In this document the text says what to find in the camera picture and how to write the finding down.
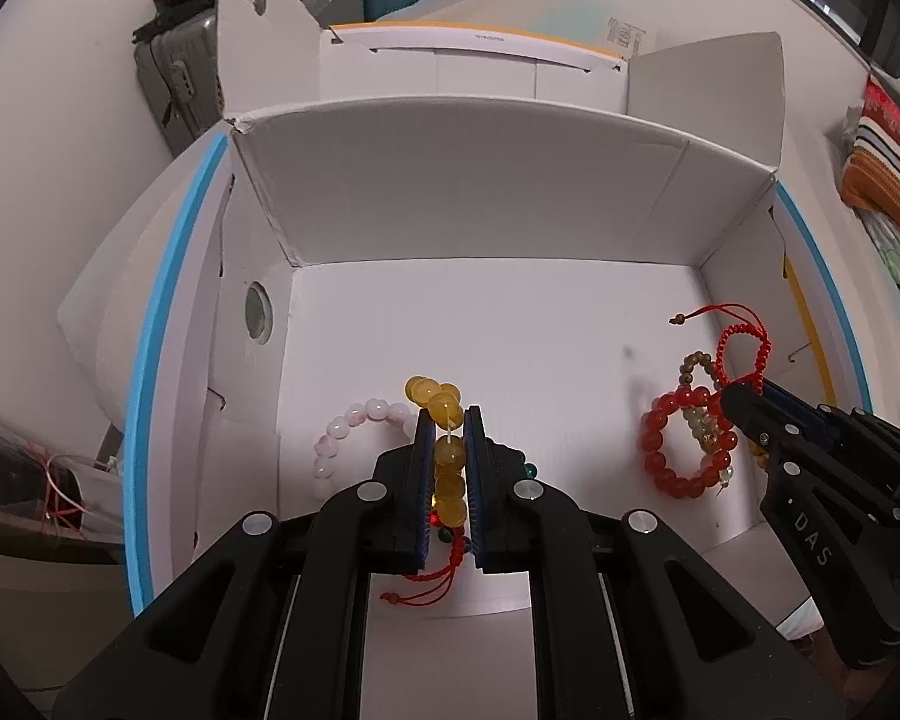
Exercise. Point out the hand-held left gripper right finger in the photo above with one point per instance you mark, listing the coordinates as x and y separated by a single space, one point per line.
474 480

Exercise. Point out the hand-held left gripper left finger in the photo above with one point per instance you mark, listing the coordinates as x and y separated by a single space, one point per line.
422 465

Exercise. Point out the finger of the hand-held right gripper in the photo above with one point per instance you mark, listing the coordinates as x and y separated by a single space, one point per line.
802 409
754 416

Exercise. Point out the yellow white cardboard box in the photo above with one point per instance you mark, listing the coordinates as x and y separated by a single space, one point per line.
495 330

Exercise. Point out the striped folded cloth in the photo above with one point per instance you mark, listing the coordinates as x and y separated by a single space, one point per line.
885 157

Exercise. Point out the white paper tag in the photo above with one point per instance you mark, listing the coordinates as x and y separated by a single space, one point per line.
624 36

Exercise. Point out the grey suitcase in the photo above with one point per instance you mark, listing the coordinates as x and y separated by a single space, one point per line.
180 67

